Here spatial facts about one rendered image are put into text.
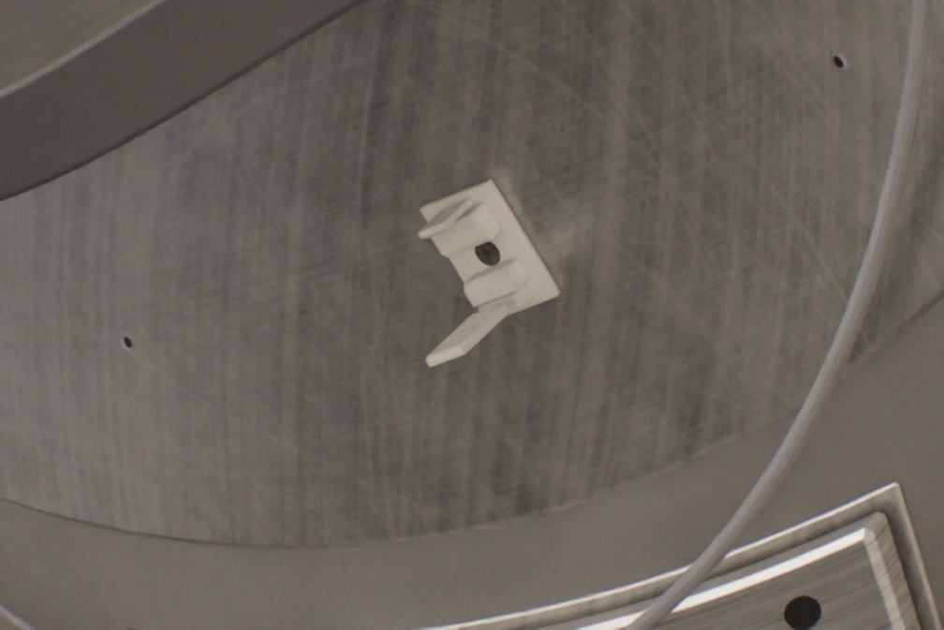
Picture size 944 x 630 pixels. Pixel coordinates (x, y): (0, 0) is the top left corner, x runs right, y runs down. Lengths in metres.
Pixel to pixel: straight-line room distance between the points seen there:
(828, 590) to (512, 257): 0.09
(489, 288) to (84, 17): 0.10
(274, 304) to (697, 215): 0.09
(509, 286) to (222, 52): 0.08
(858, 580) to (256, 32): 0.16
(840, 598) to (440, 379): 0.10
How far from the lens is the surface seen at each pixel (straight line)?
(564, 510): 0.99
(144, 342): 1.03
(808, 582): 0.96
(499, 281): 0.96
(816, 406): 0.91
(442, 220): 0.96
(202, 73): 0.92
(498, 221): 0.96
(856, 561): 0.95
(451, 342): 0.96
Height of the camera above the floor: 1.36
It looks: 36 degrees down
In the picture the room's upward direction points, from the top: 5 degrees clockwise
